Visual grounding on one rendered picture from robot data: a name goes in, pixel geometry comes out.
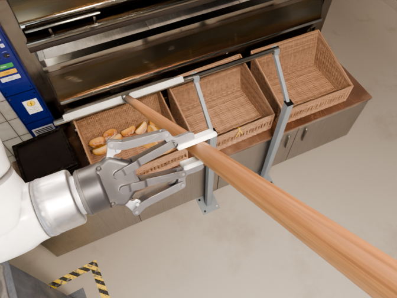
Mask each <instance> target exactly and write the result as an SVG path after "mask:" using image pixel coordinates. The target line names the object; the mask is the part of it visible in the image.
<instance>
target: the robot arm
mask: <svg viewBox="0 0 397 298"><path fill-rule="evenodd" d="M215 136H217V132H215V131H213V130H211V129H208V130H205V131H203V132H200V133H198V134H195V135H194V133H193V132H191V131H187V132H184V133H182V134H179V135H176V136H171V134H170V133H169V132H168V131H167V130H166V129H159V130H156V131H151V132H147V133H144V134H140V135H136V136H133V137H128V138H124V139H121V140H120V139H113V138H109V139H107V140H106V144H107V152H106V156H104V157H103V158H102V159H101V160H100V161H99V162H97V163H94V164H91V165H89V166H86V167H83V168H80V169H78V170H75V171H74V173H73V175H71V174H70V173H69V171H67V170H62V171H58V172H56V173H53V174H51V175H48V176H45V177H42V178H40V179H35V180H34V181H31V182H28V183H25V182H24V181H23V179H22V178H20V176H19V175H18V174H17V173H16V171H15V170H14V169H13V167H12V166H11V163H10V162H9V160H8V157H7V155H6V152H5V149H4V145H3V143H2V141H1V139H0V263H2V262H5V261H8V260H10V259H13V258H15V257H17V256H19V255H22V254H24V253H26V252H28V251H30V250H32V249H34V248H35V247H36V246H37V245H39V244H40V243H42V242H43V241H45V240H47V239H49V238H51V237H53V236H57V235H59V234H61V233H62V232H65V231H68V230H69V229H72V228H75V227H77V226H80V225H83V224H85V223H86V221H87V216H86V214H88V215H91V216H92V215H95V214H97V213H100V212H103V211H104V210H107V209H110V208H112V207H114V206H118V205H120V206H123V205H126V206H127V207H128V208H129V209H130V210H132V212H133V214H134V215H135V216H137V215H139V214H140V213H141V212H142V211H143V210H144V209H145V208H146V207H148V206H150V205H152V204H154V203H156V202H158V201H160V200H161V199H163V198H165V197H167V196H169V195H171V194H173V193H175V192H177V191H179V190H181V189H183V188H185V186H186V176H187V175H189V174H191V173H194V172H196V171H199V170H201V169H203V168H204V167H203V163H202V162H201V161H200V160H199V159H197V158H196V157H192V158H189V159H186V160H184V161H181V162H180V166H181V167H180V166H178V167H176V168H173V169H168V170H163V171H158V172H155V173H150V174H146V175H138V176H137V175H136V169H138V168H140V167H141V166H142V165H143V164H145V163H147V162H149V161H151V160H152V159H154V158H156V157H158V156H160V155H161V154H164V153H165V152H167V151H169V150H171V149H172V148H174V147H175V148H177V149H178V150H182V149H184V148H187V147H189V146H192V145H194V144H197V143H200V142H202V141H205V140H208V139H210V138H213V137H215ZM160 140H163V141H161V142H159V143H158V144H155V145H154V146H152V147H150V148H148V149H147V150H145V151H143V152H141V153H139V154H137V155H135V156H132V157H130V158H128V159H123V158H119V157H114V155H115V154H118V153H120V151H121V150H127V149H130V148H134V147H138V146H141V145H145V144H149V143H152V142H156V141H160ZM168 181H170V182H168ZM164 182H168V183H166V184H164V185H162V186H160V187H158V188H156V189H154V190H152V191H150V192H148V193H146V194H144V195H142V196H141V197H139V198H137V197H136V198H134V199H131V198H132V197H133V195H134V194H135V192H136V191H137V190H140V189H144V188H146V187H148V186H152V185H155V184H160V183H164ZM4 271H5V267H4V266H3V265H0V298H10V296H9V293H8V288H7V284H6V279H5V275H4Z"/></svg>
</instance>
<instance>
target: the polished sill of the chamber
mask: <svg viewBox="0 0 397 298"><path fill-rule="evenodd" d="M286 1H290V0H249V1H245V2H242V3H239V4H235V5H231V6H229V7H225V8H221V9H217V10H215V11H211V12H207V13H205V14H201V15H197V16H194V17H191V18H187V19H184V20H180V21H176V22H173V23H170V24H166V25H162V26H160V27H156V28H152V29H150V30H146V31H142V32H140V33H136V34H132V35H128V36H125V37H122V38H118V39H115V40H111V41H108V42H105V43H101V44H97V45H95V46H91V47H87V48H83V49H81V50H77V51H73V52H71V53H67V54H63V55H60V56H57V57H53V58H50V59H46V60H42V61H40V63H41V67H42V70H43V72H44V73H45V74H46V73H50V72H53V71H56V70H60V69H63V68H66V67H70V66H73V65H76V64H79V63H83V62H86V61H89V60H93V59H96V58H100V57H103V56H107V55H109V54H113V53H117V52H119V51H123V50H126V49H129V48H133V47H136V46H140V45H143V44H146V43H150V42H153V41H157V40H160V39H163V38H166V37H170V36H172V35H176V34H180V33H183V32H186V31H190V30H193V29H196V28H200V27H203V26H206V25H210V24H213V23H216V22H219V21H223V20H227V19H229V18H233V17H237V16H240V15H243V14H247V13H249V12H253V11H257V10H259V9H263V8H266V7H270V6H273V5H276V4H280V3H283V2H286Z"/></svg>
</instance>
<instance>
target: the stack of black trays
mask: <svg viewBox="0 0 397 298"><path fill-rule="evenodd" d="M12 149H13V152H14V156H15V159H16V161H17V165H18V168H19V172H20V174H21V178H22V179H23V181H24V182H25V183H28V182H31V181H34V180H35V179H40V178H42V177H45V176H48V175H51V174H53V173H56V172H58V171H62V170H67V171H69V173H70V174H71V175H73V173H74V171H75V170H78V169H80V168H82V165H81V163H80V160H79V158H78V156H77V153H76V150H75V149H74V146H72V145H71V144H70V141H69V139H68V137H67V135H66V133H65V132H64V131H63V129H62V127H58V128H56V129H53V130H51V131H48V132H45V133H43V134H41V135H38V136H36V137H34V138H31V139H29V140H26V141H23V142H21V143H19V144H16V145H13V146H12Z"/></svg>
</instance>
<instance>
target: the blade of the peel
mask: <svg viewBox="0 0 397 298"><path fill-rule="evenodd" d="M181 82H184V79H183V76H177V77H170V78H165V79H161V80H158V81H156V82H152V83H149V84H147V85H143V86H140V87H137V88H134V89H131V90H127V91H125V92H122V93H119V94H116V95H113V96H110V97H107V98H104V99H100V100H98V101H94V102H91V103H88V104H85V105H82V106H79V107H76V108H73V109H70V110H68V111H67V112H66V113H65V114H63V118H64V121H68V120H71V119H74V118H77V117H80V116H83V115H86V114H89V113H92V112H95V111H98V110H101V109H104V108H107V107H110V106H113V105H116V104H119V103H122V102H123V99H122V97H121V94H123V93H126V92H128V93H130V94H131V96H132V97H133V98H137V97H139V96H142V95H146V94H148V93H151V92H155V91H157V90H160V89H163V88H167V87H169V86H172V85H176V84H178V83H181Z"/></svg>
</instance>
